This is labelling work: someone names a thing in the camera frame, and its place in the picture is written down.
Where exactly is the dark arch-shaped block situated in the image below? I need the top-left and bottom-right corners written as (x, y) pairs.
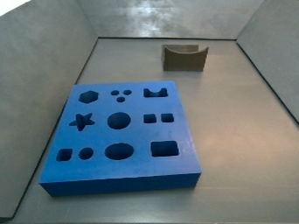
top-left (163, 45), bottom-right (210, 72)

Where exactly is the blue foam shape board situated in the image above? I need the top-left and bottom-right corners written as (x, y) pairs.
top-left (40, 81), bottom-right (202, 196)

